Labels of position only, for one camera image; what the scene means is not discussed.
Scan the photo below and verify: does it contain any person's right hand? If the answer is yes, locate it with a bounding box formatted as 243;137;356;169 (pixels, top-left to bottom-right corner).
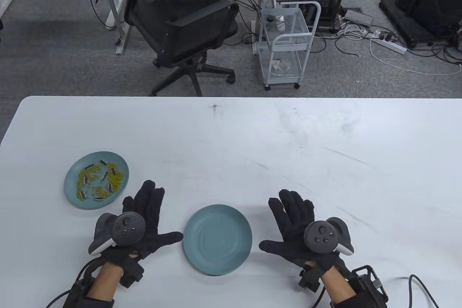
259;189;352;276

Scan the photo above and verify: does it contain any person's left hand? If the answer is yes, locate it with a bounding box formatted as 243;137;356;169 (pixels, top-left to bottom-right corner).
99;180;184;272

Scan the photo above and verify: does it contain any grey white hand controller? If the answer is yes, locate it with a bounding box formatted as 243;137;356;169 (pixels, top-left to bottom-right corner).
88;212;146;256
304;217;355;256

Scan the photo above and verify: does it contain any teal round plate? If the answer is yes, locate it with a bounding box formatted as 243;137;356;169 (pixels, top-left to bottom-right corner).
64;151;130;210
183;204;253;276

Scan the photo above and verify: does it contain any pile of sunflower seeds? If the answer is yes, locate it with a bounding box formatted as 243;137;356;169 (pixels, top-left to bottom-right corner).
80;160;119;201

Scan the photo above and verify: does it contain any person's left forearm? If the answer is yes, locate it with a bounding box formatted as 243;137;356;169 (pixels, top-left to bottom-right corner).
85;263;123;308

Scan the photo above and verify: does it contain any black caged forearm device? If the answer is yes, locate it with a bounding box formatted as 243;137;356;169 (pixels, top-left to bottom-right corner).
347;265;389;308

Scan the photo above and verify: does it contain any black elastic forearm band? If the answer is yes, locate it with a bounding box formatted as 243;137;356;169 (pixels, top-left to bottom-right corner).
327;294;363;308

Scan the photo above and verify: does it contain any person's right forearm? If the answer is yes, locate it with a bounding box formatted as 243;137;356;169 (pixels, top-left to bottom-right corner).
319;266;361;308

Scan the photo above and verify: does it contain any pile of green mung beans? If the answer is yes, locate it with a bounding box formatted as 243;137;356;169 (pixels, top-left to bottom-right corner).
76;163;124;201

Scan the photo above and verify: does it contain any aluminium profile bar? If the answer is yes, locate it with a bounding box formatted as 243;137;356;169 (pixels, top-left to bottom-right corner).
115;23;131;56

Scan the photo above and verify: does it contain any black office chair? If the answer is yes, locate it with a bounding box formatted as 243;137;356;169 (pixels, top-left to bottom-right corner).
116;0;239;97

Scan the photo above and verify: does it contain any white power strip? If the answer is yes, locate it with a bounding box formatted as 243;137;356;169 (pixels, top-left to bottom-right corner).
368;29;408;55

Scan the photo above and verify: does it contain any grey power adapter box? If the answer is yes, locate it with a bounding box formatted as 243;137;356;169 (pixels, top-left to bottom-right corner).
344;9;374;27

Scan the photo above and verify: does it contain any white desk foot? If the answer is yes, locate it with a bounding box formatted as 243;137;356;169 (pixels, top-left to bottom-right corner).
0;0;18;19

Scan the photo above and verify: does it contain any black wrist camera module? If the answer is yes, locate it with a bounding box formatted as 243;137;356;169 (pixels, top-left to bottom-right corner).
120;263;145;289
298;260;324;292

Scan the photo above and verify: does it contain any black forearm strap box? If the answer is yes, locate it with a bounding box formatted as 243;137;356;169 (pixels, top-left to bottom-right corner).
63;272;116;308

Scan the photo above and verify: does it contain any thick black braided cable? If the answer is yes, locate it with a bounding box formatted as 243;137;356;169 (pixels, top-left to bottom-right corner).
388;275;439;308

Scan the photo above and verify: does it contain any white rolling wire cart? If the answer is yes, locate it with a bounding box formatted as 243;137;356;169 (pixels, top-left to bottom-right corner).
257;0;322;91

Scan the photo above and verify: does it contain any white floor cable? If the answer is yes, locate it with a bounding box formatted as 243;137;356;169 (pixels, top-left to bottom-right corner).
369;39;462;76

